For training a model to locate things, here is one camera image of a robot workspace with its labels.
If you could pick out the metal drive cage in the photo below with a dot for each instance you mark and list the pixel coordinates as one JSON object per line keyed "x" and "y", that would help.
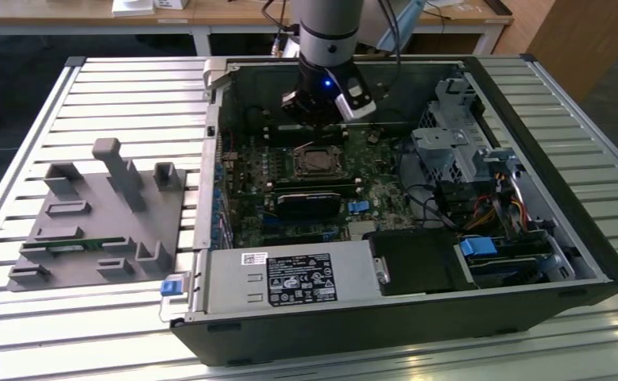
{"x": 435, "y": 139}

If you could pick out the silver power supply unit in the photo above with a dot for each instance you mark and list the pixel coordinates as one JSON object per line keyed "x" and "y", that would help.
{"x": 234, "y": 285}

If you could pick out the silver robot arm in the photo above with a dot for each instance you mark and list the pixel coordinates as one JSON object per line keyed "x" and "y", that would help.
{"x": 330, "y": 28}

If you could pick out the silver chipset heatsink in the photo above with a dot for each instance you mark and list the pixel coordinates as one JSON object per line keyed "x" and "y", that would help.
{"x": 362, "y": 229}

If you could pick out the black plastic shroud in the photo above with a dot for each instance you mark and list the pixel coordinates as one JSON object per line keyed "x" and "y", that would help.
{"x": 419, "y": 262}

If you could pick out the metal disk bay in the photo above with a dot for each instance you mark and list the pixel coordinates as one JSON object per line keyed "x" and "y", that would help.
{"x": 562, "y": 266}

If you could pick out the CPU socket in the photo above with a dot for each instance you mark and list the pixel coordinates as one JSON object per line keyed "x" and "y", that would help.
{"x": 296, "y": 174}

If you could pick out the wooden desk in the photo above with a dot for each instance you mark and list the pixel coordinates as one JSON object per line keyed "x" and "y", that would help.
{"x": 48, "y": 18}

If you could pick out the wooden cabinet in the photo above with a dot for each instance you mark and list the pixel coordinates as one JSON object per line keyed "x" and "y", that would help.
{"x": 594, "y": 39}

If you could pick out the silver CPU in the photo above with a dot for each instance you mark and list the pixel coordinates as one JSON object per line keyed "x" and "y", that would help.
{"x": 320, "y": 160}

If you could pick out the green motherboard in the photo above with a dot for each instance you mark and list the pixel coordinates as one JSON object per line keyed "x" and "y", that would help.
{"x": 382, "y": 186}

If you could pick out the blue board connector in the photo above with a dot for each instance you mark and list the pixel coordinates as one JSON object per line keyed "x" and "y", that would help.
{"x": 358, "y": 207}

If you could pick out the grey parts rack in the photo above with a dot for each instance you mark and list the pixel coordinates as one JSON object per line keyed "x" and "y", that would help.
{"x": 102, "y": 222}

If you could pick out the green RAM stick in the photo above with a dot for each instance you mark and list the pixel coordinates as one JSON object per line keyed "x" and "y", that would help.
{"x": 91, "y": 244}

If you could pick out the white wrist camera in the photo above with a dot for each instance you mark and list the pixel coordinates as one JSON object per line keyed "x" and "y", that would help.
{"x": 358, "y": 99}

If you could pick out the blue case latch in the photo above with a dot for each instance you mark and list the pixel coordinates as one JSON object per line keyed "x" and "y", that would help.
{"x": 171, "y": 287}

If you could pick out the blue disk carrier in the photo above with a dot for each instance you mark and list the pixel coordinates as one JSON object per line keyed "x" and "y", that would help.
{"x": 477, "y": 248}

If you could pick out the black graphics card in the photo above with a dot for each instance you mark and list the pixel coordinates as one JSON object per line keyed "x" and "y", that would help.
{"x": 308, "y": 204}

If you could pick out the black PC case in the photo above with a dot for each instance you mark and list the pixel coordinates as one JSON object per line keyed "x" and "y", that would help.
{"x": 340, "y": 337}

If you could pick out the white box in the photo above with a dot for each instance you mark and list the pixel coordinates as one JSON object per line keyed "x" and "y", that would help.
{"x": 134, "y": 8}

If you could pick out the black RAM slot bank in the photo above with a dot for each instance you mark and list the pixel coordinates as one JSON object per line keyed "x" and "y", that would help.
{"x": 287, "y": 135}
{"x": 314, "y": 185}

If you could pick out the pale blue teach pendant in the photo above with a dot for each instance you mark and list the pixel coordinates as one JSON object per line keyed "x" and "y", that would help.
{"x": 409, "y": 20}

